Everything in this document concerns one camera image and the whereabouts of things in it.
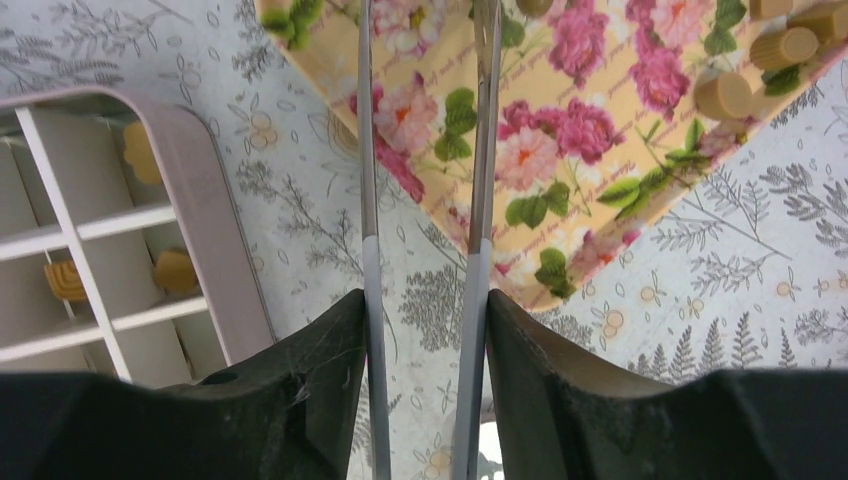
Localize compartmented metal chocolate tin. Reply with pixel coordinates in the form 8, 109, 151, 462
1, 85, 274, 388

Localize silver metal tongs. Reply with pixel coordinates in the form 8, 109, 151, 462
357, 1, 502, 479

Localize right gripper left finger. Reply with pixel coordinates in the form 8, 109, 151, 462
1, 289, 366, 479

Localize floral rectangular tray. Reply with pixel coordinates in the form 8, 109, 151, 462
256, 1, 847, 310

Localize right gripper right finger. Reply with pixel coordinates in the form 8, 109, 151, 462
486, 290, 847, 479

